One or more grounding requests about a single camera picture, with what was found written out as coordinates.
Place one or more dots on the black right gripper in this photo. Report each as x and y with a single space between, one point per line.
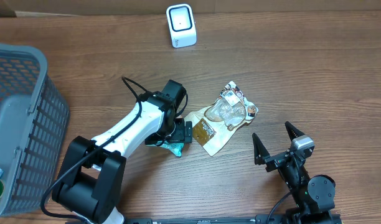
261 150

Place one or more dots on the white barcode scanner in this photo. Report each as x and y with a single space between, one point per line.
181 25

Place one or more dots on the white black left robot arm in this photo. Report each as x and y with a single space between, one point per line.
91 175

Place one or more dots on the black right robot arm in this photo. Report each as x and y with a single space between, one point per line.
310 199

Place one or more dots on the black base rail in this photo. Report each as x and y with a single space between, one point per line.
196 221

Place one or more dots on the grey plastic basket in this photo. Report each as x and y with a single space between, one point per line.
33 122

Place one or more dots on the beige Pantree snack bag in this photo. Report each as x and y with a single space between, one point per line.
214 125

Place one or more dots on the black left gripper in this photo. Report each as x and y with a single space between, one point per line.
180 132

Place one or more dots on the teal snack packet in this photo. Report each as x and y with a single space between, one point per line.
175 148

